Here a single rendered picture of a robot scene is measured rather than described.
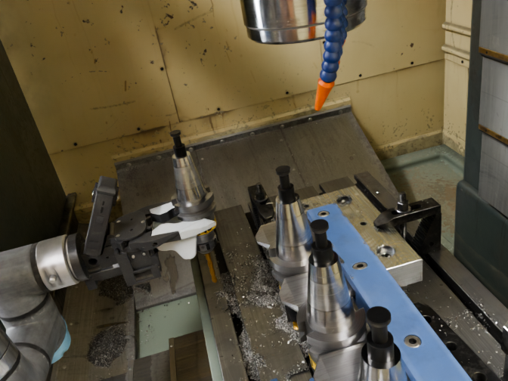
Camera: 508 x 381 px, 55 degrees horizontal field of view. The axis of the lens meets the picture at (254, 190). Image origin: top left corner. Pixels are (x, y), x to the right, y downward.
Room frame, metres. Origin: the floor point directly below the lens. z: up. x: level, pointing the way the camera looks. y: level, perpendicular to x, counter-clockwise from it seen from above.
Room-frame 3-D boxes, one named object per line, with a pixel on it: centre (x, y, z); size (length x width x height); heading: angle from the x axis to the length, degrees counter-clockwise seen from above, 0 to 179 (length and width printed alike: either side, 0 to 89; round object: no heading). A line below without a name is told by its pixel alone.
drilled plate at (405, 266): (0.78, -0.13, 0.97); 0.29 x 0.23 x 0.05; 7
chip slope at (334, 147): (1.32, -0.02, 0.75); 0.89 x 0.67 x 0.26; 97
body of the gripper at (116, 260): (0.61, 0.22, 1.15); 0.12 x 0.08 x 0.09; 97
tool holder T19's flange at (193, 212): (0.63, 0.09, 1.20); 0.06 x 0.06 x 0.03
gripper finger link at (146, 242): (0.59, 0.16, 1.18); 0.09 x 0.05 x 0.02; 84
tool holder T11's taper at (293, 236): (0.44, -0.03, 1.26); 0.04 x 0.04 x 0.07
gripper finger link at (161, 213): (0.66, 0.12, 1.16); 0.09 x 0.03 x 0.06; 111
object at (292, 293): (0.38, -0.04, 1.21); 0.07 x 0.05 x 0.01; 97
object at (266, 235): (0.49, -0.03, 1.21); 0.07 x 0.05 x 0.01; 97
